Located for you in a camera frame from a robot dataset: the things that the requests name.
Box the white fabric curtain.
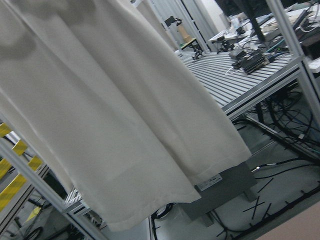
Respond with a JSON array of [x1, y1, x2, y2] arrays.
[[0, 0, 251, 231]]

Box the aluminium slatted table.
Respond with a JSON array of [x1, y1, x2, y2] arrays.
[[180, 51, 300, 120]]

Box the black electronics box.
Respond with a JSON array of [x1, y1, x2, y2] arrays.
[[231, 50, 266, 75]]

